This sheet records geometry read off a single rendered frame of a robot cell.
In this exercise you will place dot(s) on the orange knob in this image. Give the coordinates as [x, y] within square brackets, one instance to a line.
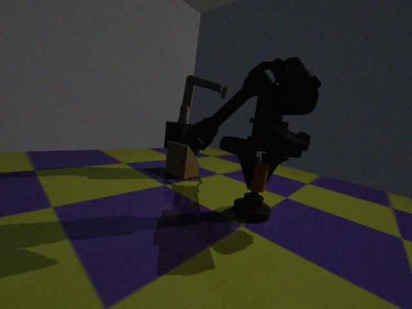
[259, 177]

